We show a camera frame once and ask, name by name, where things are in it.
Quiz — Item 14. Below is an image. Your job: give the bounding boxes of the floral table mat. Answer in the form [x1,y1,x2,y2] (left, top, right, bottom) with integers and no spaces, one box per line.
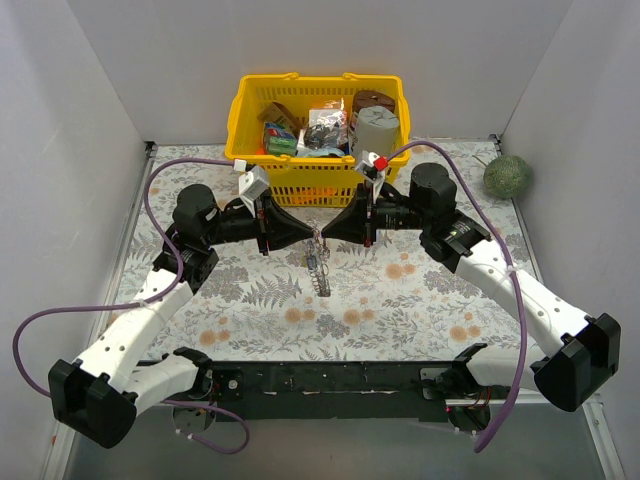
[114,139,536,361]

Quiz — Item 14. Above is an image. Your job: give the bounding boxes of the brown round box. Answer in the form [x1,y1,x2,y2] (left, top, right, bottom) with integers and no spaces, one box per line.
[351,90,396,113]

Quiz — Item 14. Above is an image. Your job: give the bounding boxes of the grey paper roll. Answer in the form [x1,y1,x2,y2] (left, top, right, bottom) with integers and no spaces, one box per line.
[350,106,400,158]

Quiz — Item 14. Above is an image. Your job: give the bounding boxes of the silver key ring with hooks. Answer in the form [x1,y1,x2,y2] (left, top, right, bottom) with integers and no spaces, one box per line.
[302,219,337,299]

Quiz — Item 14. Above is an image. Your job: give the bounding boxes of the black base bar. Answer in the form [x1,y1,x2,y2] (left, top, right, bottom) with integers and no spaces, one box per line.
[170,361,479,422]

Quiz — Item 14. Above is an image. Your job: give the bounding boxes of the green yarn ball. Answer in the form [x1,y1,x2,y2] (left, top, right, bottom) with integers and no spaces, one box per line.
[483,155,533,199]

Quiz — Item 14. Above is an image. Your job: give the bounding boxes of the yellow plastic basket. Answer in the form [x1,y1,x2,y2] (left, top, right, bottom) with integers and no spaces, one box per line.
[225,73,411,208]

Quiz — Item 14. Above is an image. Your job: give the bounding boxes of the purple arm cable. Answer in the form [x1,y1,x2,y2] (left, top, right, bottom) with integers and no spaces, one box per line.
[387,139,528,454]
[11,156,250,455]

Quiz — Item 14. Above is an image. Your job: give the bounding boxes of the green small box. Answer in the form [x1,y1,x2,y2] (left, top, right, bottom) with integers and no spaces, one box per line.
[263,123,297,156]

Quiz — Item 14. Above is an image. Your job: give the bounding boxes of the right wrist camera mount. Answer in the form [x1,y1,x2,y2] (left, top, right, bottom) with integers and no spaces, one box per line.
[354,151,388,197]

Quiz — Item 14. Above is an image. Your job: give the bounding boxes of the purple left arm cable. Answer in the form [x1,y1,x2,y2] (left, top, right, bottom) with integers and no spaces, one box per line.
[11,156,250,455]

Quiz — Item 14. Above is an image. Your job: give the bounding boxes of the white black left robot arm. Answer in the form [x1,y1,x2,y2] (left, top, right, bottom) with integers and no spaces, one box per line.
[48,184,313,448]

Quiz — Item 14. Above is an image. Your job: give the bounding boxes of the clear bag of small items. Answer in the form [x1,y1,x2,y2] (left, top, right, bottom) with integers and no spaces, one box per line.
[297,99,348,158]

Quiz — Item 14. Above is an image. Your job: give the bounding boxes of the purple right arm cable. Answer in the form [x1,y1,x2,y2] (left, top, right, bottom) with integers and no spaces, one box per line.
[387,139,528,454]

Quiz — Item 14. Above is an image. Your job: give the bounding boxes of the brown cardboard packet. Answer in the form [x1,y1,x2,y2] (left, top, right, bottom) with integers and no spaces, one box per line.
[257,102,302,134]

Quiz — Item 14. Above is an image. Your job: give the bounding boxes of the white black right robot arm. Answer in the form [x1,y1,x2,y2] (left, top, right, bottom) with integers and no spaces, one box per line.
[322,163,621,412]

